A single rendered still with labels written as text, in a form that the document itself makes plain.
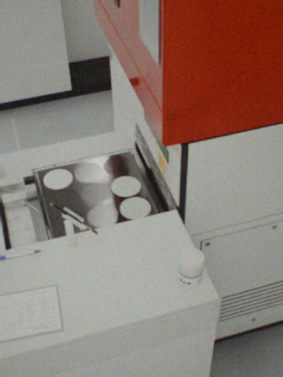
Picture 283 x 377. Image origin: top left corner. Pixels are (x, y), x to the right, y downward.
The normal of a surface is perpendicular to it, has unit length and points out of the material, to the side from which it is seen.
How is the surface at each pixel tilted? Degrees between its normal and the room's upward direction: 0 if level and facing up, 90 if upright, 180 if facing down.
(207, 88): 90
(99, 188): 0
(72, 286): 0
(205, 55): 90
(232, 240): 90
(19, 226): 0
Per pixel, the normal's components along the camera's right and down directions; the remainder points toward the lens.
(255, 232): 0.29, 0.66
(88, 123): -0.02, -0.71
